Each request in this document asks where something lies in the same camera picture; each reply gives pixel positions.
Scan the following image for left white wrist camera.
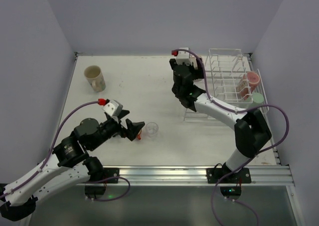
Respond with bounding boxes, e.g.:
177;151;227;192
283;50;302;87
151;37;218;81
98;98;123;117

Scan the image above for mint green cup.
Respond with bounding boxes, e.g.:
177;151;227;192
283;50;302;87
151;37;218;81
246;92;264;109

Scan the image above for right black controller box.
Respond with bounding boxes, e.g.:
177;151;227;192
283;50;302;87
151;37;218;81
220;187;242;199

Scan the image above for aluminium mounting rail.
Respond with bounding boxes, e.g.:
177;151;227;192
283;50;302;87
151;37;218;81
74;165;295;187

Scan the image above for clear glass tumbler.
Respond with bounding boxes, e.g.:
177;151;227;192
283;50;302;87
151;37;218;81
145;122;159;138

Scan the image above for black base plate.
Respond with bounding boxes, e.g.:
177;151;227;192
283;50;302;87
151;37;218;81
88;168;120;184
206;163;252;184

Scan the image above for left black controller box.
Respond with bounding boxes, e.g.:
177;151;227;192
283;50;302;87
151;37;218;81
84;186;106;199

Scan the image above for cream floral mug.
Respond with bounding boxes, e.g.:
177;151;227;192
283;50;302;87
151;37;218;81
84;65;106;92

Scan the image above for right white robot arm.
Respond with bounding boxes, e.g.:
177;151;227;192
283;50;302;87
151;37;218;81
169;58;272;178

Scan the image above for orange ceramic mug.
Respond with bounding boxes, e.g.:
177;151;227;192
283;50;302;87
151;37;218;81
136;129;142;140

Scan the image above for pink mug with logo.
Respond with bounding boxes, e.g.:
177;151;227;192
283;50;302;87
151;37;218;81
236;71;260;100

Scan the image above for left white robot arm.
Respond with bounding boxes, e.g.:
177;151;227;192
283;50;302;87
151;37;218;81
0;116;145;222

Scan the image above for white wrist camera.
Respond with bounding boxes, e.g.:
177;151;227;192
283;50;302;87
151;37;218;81
98;98;123;117
171;47;200;70

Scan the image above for black controller box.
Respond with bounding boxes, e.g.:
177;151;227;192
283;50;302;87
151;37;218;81
84;186;106;199
220;187;242;199

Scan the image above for pale pink glossy mug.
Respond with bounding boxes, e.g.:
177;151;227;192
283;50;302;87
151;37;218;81
193;78;203;82

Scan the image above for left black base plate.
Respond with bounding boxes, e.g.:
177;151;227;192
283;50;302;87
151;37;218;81
88;168;120;184

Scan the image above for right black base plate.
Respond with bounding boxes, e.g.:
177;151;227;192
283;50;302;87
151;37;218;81
206;163;252;184

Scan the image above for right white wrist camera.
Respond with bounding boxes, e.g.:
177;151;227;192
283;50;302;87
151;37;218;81
171;47;200;70

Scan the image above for white wire dish rack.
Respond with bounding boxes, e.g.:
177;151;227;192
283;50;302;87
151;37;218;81
183;48;270;123

